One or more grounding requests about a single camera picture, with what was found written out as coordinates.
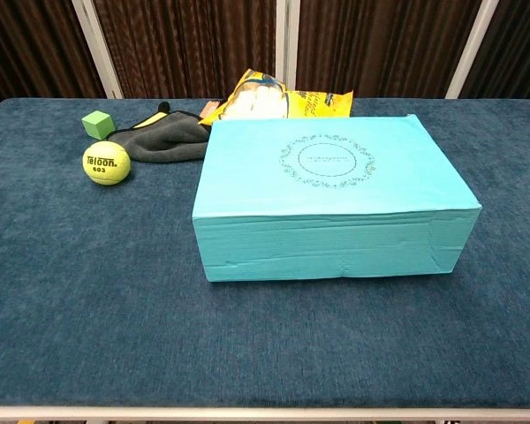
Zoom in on white table frame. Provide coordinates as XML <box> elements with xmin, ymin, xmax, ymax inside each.
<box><xmin>0</xmin><ymin>404</ymin><xmax>530</xmax><ymax>424</ymax></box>

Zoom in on brown pleated curtain panel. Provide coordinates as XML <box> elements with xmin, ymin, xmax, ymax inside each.
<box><xmin>298</xmin><ymin>0</ymin><xmax>485</xmax><ymax>100</ymax></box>
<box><xmin>461</xmin><ymin>0</ymin><xmax>530</xmax><ymax>101</ymax></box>
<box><xmin>92</xmin><ymin>0</ymin><xmax>278</xmax><ymax>100</ymax></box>
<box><xmin>0</xmin><ymin>0</ymin><xmax>106</xmax><ymax>114</ymax></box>

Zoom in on grey and yellow cloth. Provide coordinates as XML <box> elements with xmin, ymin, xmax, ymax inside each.
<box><xmin>107</xmin><ymin>102</ymin><xmax>213</xmax><ymax>164</ymax></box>

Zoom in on white screen frame post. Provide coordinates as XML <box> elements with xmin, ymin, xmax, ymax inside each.
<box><xmin>72</xmin><ymin>0</ymin><xmax>124</xmax><ymax>100</ymax></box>
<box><xmin>444</xmin><ymin>0</ymin><xmax>500</xmax><ymax>100</ymax></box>
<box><xmin>276</xmin><ymin>0</ymin><xmax>301</xmax><ymax>92</ymax></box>

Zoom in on yellow snack bag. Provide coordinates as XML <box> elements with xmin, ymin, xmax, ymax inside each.
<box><xmin>197</xmin><ymin>68</ymin><xmax>355</xmax><ymax>127</ymax></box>

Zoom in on small orange packet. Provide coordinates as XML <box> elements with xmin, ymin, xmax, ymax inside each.
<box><xmin>201</xmin><ymin>100</ymin><xmax>224</xmax><ymax>120</ymax></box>

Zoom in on light blue shoe box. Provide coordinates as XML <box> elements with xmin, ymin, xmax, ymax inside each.
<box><xmin>191</xmin><ymin>113</ymin><xmax>483</xmax><ymax>283</ymax></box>

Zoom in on blue table cloth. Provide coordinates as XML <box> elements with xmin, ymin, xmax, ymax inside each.
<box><xmin>0</xmin><ymin>97</ymin><xmax>530</xmax><ymax>410</ymax></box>

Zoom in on yellow tennis ball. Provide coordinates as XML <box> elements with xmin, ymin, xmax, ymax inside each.
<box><xmin>82</xmin><ymin>140</ymin><xmax>133</xmax><ymax>186</ymax></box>

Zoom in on green foam cube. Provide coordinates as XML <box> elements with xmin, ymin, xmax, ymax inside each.
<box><xmin>81</xmin><ymin>110</ymin><xmax>117</xmax><ymax>141</ymax></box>

